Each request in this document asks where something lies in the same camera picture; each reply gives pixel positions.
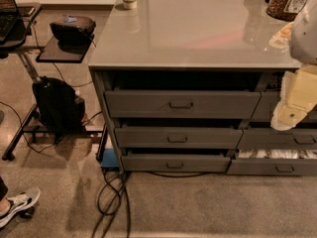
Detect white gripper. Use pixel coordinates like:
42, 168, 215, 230
270, 64, 317, 131

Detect grey drawer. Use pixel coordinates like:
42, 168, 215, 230
104, 90, 261, 119
121, 153, 231, 173
115, 127, 243, 149
238, 128, 317, 150
252, 91, 317, 123
227, 150, 317, 176

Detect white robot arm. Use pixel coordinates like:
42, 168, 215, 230
269, 0, 317, 131

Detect grey drawer cabinet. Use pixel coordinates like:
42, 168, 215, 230
87, 0, 317, 177

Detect jar of nuts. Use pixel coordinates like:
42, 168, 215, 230
266, 0, 317, 22

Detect blue box on floor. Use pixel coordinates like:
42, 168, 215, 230
101, 148, 118, 169

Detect black pouch on tray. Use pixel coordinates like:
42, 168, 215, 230
50, 15, 96, 45

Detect black backpack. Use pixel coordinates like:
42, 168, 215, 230
32, 76, 85, 144

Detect black rolling laptop stand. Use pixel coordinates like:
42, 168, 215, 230
0, 3, 106, 161

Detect white sneaker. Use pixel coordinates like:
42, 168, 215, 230
0, 187, 41, 228

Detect black laptop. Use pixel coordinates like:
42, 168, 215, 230
0, 0, 20, 42

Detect black floor cables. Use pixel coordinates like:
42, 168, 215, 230
90, 169, 212, 238

